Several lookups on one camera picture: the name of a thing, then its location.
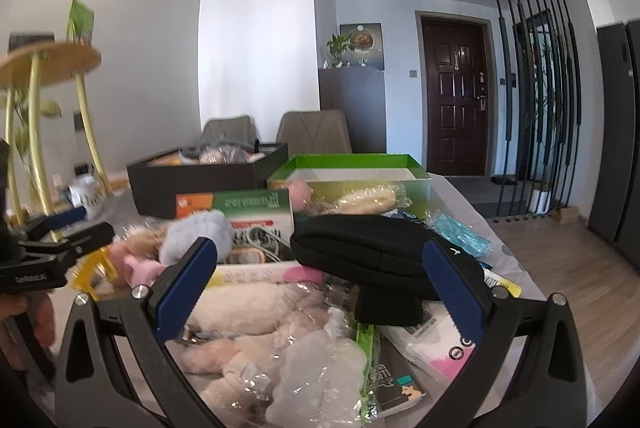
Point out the green cardboard box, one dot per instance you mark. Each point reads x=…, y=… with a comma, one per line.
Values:
x=350, y=160

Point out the framed wall picture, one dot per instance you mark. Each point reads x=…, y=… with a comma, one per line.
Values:
x=367, y=42

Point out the small cardboard box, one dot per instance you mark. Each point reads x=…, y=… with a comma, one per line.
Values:
x=567, y=215

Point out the white plant pot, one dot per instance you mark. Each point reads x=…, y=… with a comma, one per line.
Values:
x=539, y=200

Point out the yellow plastic clip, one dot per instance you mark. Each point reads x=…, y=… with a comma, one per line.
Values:
x=92, y=265

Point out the brown plush toy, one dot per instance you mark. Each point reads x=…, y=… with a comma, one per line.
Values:
x=145, y=240

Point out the green potted plant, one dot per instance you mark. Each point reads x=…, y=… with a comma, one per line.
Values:
x=337, y=47

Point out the turquoise plastic bag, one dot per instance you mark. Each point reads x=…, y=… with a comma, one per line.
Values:
x=457, y=233

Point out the cream plush in clear bag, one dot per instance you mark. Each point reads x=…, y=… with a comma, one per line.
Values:
x=235, y=368
x=260, y=303

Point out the person's left hand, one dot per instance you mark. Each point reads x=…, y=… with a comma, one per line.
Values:
x=44, y=323

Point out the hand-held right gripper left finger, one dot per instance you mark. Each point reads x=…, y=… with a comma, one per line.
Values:
x=185, y=288

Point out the blue-grey fluffy plush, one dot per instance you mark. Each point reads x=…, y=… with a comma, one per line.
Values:
x=200, y=228

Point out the leafy green houseplant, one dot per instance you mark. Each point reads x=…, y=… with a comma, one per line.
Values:
x=47, y=107

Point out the dark wooden cabinet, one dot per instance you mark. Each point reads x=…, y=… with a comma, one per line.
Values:
x=352, y=107

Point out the white printed mug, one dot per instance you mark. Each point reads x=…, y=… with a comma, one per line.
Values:
x=85, y=195

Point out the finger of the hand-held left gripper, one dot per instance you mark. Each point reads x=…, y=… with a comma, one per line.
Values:
x=90, y=235
x=67, y=218

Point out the dark brown entrance door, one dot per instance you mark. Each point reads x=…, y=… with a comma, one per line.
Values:
x=455, y=97

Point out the clear plastic bag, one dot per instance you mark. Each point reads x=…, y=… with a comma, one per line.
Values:
x=320, y=373

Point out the grey cloth-covered desktop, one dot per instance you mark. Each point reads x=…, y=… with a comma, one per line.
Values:
x=460, y=208

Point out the beige plush in bag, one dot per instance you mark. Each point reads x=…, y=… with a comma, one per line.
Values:
x=365, y=203

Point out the dark doormat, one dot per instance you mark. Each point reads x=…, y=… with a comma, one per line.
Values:
x=502, y=179

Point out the white yellow tag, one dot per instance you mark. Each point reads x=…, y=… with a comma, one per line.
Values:
x=500, y=285

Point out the pink plush toy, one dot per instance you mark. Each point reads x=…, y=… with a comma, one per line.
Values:
x=140, y=265

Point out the white pink flat box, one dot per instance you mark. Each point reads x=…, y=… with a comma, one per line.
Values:
x=270, y=273

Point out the black slat room divider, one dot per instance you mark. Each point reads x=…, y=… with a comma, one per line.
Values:
x=542, y=107

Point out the grey-brown upholstered chair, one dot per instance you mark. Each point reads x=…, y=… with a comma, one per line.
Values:
x=225, y=130
x=315, y=130

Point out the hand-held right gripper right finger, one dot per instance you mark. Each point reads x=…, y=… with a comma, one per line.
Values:
x=460, y=288

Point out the white pink labelled packet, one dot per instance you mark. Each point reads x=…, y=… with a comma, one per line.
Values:
x=430, y=343

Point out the small pink plush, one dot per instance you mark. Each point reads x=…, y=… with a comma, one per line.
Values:
x=300, y=193

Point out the black fabric pouch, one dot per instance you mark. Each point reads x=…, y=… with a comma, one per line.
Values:
x=370, y=248

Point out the green orange toothpaste box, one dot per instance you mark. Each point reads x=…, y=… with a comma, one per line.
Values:
x=260, y=208

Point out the dark packet with green strip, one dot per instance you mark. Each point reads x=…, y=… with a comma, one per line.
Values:
x=395, y=383

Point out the black storage box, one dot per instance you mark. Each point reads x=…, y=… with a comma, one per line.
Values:
x=200, y=188

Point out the dark grey refrigerator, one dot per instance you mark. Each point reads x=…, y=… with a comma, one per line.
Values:
x=617, y=132

